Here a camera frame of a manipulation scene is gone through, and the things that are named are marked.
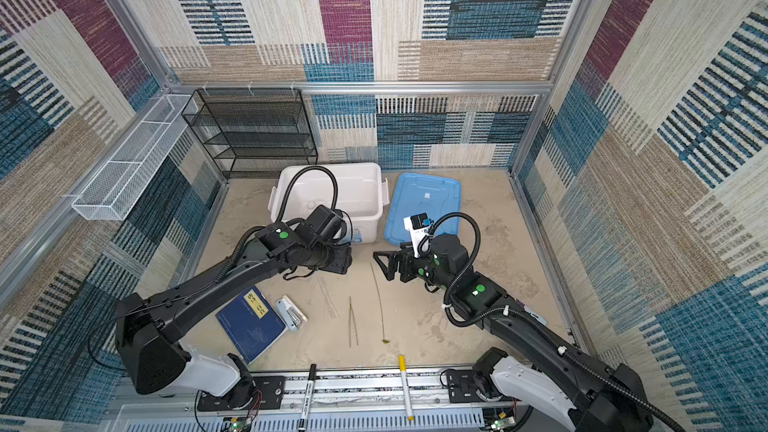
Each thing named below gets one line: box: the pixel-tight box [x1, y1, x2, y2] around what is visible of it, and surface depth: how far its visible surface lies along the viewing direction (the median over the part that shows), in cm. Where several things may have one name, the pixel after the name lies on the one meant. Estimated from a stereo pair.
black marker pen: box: [298, 363, 317, 432], surface depth 73 cm
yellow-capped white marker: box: [398, 354, 415, 421], surface depth 76 cm
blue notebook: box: [215, 285, 288, 365], surface depth 83 cm
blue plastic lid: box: [384, 173, 462, 246], surface depth 114 cm
